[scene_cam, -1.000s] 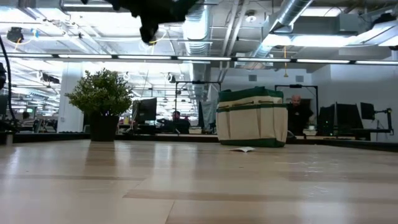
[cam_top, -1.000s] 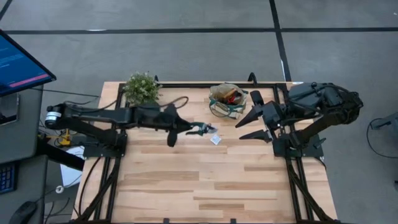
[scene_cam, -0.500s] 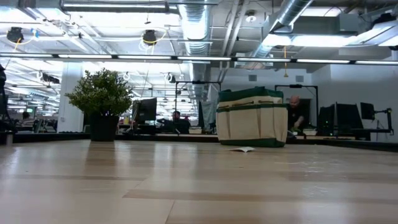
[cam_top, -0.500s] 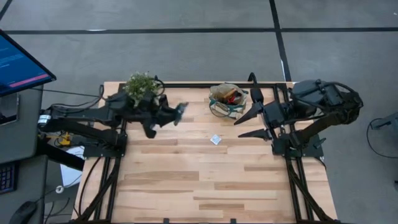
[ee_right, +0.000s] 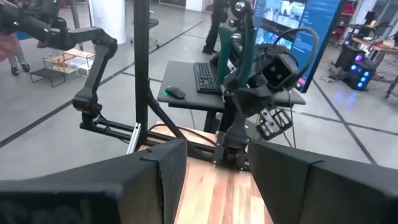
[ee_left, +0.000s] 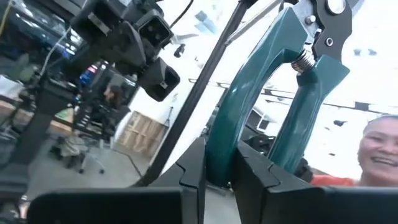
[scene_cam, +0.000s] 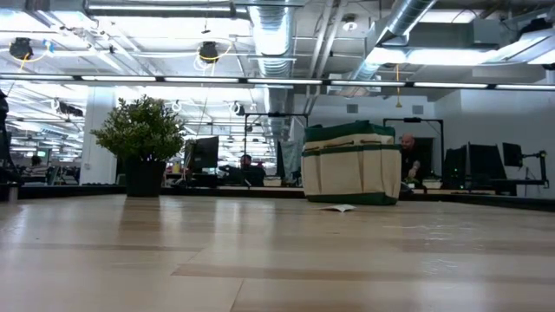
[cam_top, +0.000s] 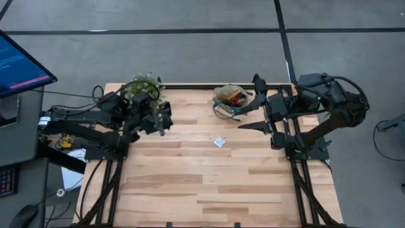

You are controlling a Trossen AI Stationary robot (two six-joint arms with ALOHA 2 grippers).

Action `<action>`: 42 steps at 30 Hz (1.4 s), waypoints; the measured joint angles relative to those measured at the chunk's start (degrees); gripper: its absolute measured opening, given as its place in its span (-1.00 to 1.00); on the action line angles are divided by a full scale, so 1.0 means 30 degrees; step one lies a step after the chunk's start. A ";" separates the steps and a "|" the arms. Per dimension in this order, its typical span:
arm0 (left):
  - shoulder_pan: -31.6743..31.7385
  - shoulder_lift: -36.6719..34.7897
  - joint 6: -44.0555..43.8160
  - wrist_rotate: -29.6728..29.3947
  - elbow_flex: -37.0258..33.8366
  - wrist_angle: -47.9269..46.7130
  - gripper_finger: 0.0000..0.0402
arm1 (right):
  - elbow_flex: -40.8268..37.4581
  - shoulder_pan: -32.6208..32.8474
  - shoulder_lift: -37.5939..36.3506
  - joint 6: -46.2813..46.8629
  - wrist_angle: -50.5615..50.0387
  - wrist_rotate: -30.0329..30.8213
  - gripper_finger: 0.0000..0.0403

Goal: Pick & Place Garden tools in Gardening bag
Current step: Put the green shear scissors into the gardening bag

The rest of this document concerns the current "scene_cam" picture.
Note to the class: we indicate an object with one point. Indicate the grey hanging cloth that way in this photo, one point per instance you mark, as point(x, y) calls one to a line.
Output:
point(291, 158)

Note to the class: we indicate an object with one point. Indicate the silver ventilation duct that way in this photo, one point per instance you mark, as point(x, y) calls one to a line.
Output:
point(273, 34)
point(407, 15)

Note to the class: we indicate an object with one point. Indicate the small black monitor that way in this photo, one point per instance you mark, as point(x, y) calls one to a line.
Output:
point(513, 154)

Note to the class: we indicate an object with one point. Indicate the metal cup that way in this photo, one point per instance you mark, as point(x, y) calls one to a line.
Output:
point(12, 193)

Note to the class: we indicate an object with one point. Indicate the canvas gardening bag green trim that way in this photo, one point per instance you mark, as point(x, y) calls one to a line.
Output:
point(351, 173)

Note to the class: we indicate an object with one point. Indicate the black computer monitor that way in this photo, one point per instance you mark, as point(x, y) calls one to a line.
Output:
point(455, 167)
point(485, 162)
point(206, 151)

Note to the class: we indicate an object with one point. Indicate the person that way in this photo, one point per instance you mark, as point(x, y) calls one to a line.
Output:
point(37, 164)
point(251, 173)
point(409, 162)

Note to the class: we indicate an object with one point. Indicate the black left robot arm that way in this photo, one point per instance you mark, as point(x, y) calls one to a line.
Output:
point(3, 108)

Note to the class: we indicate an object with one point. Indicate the white paper tag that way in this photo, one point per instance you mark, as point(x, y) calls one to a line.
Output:
point(340, 208)

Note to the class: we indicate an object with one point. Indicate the green potted plant black pot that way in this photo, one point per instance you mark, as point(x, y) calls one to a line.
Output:
point(139, 130)

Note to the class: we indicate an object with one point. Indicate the long overhead light bar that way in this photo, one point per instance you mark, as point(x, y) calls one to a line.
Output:
point(282, 81)

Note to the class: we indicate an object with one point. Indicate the white ceiling sensor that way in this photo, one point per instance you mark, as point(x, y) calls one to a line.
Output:
point(349, 24)

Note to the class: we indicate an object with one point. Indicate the black background rig frame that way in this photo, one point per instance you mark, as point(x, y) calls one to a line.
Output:
point(412, 119)
point(277, 114)

